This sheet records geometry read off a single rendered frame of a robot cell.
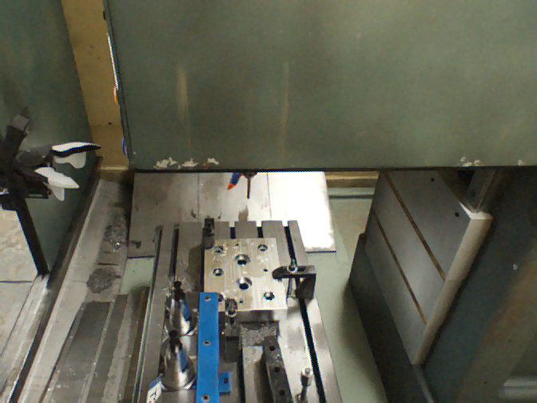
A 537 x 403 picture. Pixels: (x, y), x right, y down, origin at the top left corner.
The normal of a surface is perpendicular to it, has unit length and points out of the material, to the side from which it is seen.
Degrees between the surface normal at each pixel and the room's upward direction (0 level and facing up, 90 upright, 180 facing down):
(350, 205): 0
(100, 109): 90
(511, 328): 90
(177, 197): 24
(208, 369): 0
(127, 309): 7
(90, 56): 90
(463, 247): 90
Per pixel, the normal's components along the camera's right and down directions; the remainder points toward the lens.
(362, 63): 0.09, 0.60
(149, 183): 0.08, -0.48
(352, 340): 0.05, -0.80
